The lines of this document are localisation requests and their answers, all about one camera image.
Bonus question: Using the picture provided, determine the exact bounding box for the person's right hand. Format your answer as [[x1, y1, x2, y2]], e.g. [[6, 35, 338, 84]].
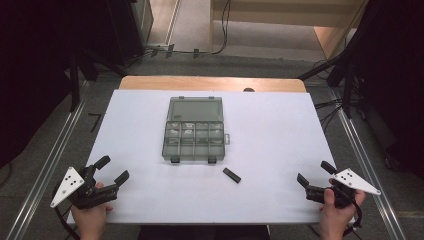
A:
[[319, 178, 367, 240]]

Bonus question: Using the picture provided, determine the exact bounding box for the bundle of black floor cables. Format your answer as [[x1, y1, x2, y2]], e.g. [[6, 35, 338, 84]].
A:
[[313, 96, 346, 133]]

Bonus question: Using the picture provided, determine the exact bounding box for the black metal stand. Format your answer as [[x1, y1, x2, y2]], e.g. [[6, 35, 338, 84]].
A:
[[298, 49, 359, 119], [66, 49, 129, 113]]

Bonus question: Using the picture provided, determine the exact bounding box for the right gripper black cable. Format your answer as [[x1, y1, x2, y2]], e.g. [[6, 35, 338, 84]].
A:
[[343, 196, 365, 238]]

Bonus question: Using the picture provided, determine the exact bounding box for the dark cabinet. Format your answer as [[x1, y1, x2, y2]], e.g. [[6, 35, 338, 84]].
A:
[[106, 0, 155, 66]]

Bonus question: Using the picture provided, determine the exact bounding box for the wooden table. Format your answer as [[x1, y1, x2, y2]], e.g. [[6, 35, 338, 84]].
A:
[[118, 75, 307, 94]]

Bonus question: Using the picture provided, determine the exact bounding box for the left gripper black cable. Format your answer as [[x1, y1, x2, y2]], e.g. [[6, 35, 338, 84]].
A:
[[52, 184, 82, 240]]

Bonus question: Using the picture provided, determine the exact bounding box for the black hex key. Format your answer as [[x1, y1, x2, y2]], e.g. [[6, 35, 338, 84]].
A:
[[87, 112, 102, 134]]

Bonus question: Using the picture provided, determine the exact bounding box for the dark curtain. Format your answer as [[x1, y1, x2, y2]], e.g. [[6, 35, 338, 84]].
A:
[[0, 0, 111, 169], [346, 0, 424, 181]]

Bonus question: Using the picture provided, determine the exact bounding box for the black hanging cable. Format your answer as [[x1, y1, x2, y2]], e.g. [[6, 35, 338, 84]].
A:
[[173, 0, 233, 56]]

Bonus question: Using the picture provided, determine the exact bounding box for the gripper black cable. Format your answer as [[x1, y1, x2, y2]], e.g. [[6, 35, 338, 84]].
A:
[[52, 184, 82, 240], [343, 196, 365, 238]]

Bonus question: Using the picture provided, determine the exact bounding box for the white board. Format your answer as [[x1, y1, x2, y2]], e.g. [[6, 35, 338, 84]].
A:
[[66, 88, 356, 225]]

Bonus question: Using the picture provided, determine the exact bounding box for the group of small pale parts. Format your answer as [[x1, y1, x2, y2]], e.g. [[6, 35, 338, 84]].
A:
[[166, 122, 224, 145]]

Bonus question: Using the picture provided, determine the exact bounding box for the metal floor rail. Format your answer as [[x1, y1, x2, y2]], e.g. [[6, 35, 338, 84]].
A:
[[5, 79, 90, 240], [328, 87, 408, 240]]

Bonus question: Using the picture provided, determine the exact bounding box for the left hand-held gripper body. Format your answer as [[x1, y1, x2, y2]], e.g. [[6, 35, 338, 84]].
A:
[[49, 165, 120, 211]]

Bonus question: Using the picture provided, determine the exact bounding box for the clear grey compartment organiser box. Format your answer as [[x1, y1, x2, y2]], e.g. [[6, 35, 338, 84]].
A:
[[161, 95, 231, 165]]

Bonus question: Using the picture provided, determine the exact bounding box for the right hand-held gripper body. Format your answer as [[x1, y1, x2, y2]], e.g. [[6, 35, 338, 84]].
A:
[[305, 168, 382, 210]]

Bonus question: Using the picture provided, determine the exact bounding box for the pale wooden furniture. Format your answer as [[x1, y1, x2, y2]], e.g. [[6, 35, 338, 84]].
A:
[[209, 0, 370, 60]]

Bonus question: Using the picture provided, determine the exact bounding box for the small black rectangular block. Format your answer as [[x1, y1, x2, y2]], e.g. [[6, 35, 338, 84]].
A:
[[222, 167, 242, 184]]

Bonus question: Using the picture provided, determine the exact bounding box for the person's left hand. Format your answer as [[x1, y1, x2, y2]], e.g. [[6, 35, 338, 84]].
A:
[[70, 181, 114, 240]]

